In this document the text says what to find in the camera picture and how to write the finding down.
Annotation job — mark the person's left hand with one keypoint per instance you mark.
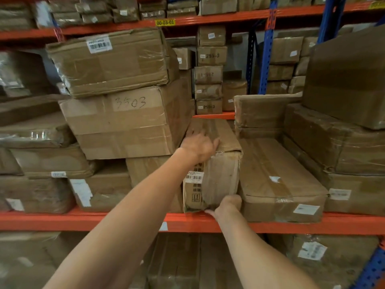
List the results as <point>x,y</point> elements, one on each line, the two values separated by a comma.
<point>198,147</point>

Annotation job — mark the person's right hand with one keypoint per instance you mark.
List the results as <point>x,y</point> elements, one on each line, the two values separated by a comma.
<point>228,207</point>

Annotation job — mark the person's left thumb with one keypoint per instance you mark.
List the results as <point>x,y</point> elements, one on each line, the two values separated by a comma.
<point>215,145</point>

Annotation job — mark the person's right thumb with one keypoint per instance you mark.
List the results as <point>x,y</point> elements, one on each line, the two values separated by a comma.
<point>210,212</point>

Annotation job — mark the narrow taped cardboard box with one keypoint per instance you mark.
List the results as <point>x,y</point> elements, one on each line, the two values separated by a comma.
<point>221,174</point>

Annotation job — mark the person's left forearm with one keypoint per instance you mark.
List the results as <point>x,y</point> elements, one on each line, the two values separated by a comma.
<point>120,231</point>

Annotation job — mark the person's right forearm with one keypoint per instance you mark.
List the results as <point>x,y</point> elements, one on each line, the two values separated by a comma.
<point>258,255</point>

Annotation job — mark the orange shelf beam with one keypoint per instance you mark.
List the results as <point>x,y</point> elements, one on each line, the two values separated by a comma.
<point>60,221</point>
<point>214,116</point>
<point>210,18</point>

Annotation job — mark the row of big cardboard boxes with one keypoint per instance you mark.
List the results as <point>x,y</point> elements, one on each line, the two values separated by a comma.
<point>186,261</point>

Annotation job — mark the stack of small marked boxes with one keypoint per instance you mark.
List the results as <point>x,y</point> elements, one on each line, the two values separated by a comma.
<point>209,75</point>

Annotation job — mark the plain cardboard box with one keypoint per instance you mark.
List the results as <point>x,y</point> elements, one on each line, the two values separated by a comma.
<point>150,171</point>

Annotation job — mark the long flat cardboard box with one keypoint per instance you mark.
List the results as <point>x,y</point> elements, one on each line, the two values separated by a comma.
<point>276,180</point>

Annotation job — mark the large handwritten cardboard box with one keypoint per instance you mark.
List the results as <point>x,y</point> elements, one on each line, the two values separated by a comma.
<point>126,123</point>

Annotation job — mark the blue rack upright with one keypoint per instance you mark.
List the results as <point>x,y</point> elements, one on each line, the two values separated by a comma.
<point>329,18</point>
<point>266,51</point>
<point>371,272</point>

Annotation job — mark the stack of distant cardboard boxes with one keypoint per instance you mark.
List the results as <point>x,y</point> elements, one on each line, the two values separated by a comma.
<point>285,63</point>

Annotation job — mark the cardboard box torn white label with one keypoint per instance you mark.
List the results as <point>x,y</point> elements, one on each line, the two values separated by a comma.
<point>102,189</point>

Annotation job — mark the pile of taped cardboard boxes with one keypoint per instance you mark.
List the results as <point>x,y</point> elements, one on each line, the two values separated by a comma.
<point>340,132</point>
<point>39,153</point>

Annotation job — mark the crumpled cardboard box barcode label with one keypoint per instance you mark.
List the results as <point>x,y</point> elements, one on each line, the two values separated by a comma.
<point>114,61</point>

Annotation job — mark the yellow shelf label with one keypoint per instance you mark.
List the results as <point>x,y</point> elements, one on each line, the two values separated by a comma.
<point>165,22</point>

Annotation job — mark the row of flat cardboard packets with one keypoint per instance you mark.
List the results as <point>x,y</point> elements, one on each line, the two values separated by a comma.
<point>90,11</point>

